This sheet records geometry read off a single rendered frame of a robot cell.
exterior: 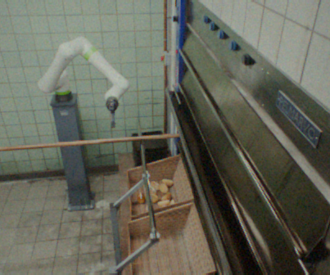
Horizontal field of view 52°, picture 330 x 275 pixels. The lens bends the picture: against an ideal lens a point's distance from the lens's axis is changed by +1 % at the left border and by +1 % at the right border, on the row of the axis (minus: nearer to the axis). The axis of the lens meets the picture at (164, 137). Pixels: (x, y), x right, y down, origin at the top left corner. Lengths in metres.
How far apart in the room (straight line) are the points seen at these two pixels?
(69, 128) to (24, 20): 1.02
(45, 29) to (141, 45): 0.87
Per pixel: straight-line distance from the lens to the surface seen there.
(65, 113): 3.04
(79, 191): 3.53
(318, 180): 0.97
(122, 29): 3.33
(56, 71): 2.70
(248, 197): 1.42
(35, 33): 3.42
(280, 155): 1.15
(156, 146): 2.93
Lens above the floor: 2.46
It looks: 32 degrees down
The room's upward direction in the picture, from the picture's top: straight up
